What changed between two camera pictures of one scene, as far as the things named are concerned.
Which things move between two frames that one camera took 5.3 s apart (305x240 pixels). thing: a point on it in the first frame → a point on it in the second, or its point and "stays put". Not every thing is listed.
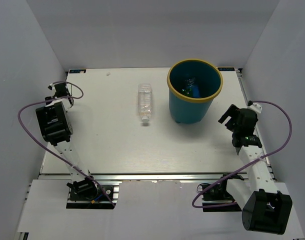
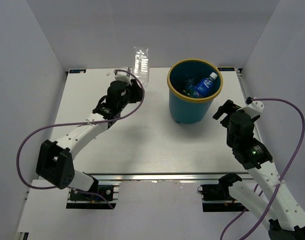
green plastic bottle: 187,91 stays put
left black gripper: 48,98 → 136,91
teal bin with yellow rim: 183,109 stays put
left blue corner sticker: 77,71 stays put
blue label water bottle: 191,82 → 204,87
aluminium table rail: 154,177 stays put
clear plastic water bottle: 145,90 → 140,67
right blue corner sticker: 226,69 stays put
